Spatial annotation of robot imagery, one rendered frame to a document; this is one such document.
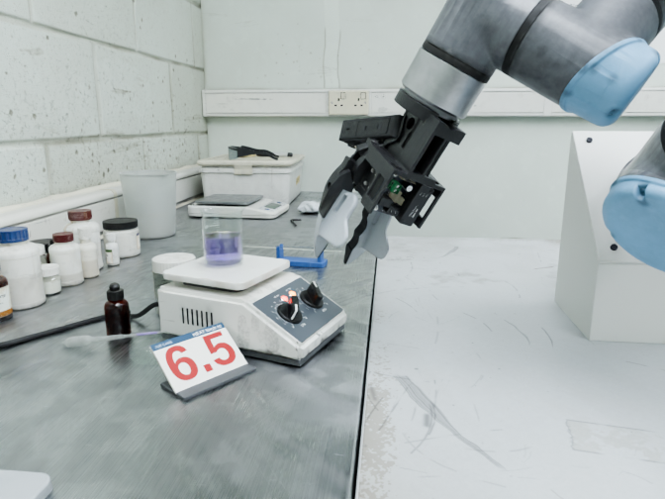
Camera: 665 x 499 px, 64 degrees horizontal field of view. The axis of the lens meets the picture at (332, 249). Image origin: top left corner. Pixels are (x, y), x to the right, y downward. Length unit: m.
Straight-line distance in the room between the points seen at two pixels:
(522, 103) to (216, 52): 1.13
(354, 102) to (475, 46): 1.48
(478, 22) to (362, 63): 1.55
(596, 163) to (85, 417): 0.68
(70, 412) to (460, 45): 0.50
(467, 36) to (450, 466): 0.37
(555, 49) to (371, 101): 1.52
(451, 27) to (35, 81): 0.91
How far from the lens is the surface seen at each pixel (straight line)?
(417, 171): 0.55
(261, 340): 0.61
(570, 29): 0.53
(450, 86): 0.54
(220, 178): 1.76
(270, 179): 1.72
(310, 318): 0.64
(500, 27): 0.53
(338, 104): 2.01
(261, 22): 2.14
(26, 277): 0.89
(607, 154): 0.82
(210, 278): 0.64
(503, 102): 2.05
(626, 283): 0.74
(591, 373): 0.66
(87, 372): 0.65
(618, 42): 0.53
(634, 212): 0.53
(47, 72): 1.30
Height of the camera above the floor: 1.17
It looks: 13 degrees down
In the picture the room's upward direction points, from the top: straight up
